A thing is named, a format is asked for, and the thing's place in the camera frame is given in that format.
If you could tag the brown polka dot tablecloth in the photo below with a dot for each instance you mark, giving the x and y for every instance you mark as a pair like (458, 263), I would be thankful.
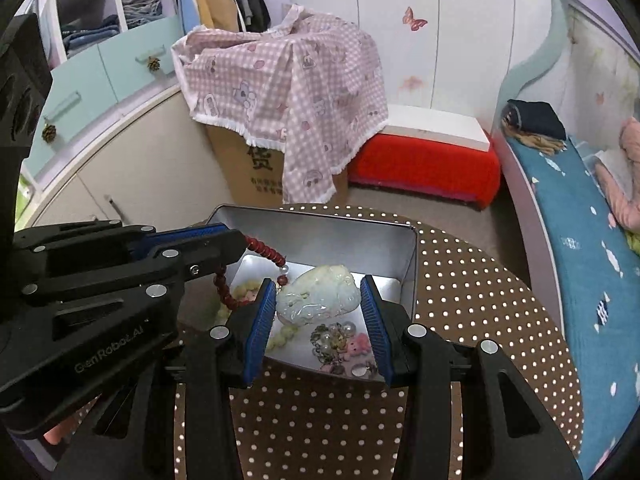
(475, 310)

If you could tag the dark folded clothes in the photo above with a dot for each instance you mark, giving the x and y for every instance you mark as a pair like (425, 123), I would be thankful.
(537, 117)

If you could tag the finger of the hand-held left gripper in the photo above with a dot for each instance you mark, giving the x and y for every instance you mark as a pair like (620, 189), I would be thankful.
(200, 260)
(185, 236)

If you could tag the pale pink butterfly wall sticker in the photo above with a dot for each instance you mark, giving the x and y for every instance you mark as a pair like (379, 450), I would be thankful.
(412, 84)

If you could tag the white cabinet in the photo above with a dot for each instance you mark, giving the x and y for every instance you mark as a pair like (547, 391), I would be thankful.
(135, 160)

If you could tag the red butterfly wall sticker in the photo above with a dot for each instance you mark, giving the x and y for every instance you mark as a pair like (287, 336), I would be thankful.
(415, 18)

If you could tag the pine cone drawer knob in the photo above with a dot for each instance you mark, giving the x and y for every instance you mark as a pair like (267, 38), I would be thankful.
(153, 64)
(49, 132)

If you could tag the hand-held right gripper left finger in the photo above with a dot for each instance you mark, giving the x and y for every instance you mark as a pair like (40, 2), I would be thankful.
(260, 330)

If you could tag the blue patterned bed sheet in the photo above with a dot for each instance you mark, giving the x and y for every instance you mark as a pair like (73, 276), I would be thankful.
(585, 270)

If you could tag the teal drawer unit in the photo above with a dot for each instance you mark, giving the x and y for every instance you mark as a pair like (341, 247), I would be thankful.
(100, 75)

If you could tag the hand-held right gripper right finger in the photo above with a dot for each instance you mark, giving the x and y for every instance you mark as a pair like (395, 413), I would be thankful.
(375, 330)

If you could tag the white charm with silver disc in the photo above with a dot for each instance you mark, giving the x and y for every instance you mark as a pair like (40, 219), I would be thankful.
(359, 371)

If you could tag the white shelf with folded clothes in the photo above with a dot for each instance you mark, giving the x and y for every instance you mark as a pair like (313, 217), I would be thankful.
(110, 10)

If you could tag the pink plush toy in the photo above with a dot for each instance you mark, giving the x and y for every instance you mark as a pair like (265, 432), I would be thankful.
(625, 175)

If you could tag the cardboard box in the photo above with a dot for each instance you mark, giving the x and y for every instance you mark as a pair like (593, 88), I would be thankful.
(250, 170)

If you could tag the grey metal tin box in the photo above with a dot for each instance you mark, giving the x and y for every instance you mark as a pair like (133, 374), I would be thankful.
(350, 240)

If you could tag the red stool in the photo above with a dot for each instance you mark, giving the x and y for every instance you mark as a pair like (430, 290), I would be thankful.
(425, 170)

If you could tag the pink checked cloth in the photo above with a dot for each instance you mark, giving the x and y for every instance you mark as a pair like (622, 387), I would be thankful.
(280, 85)

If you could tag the pearl earring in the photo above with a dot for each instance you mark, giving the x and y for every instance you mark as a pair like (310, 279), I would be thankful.
(340, 332)

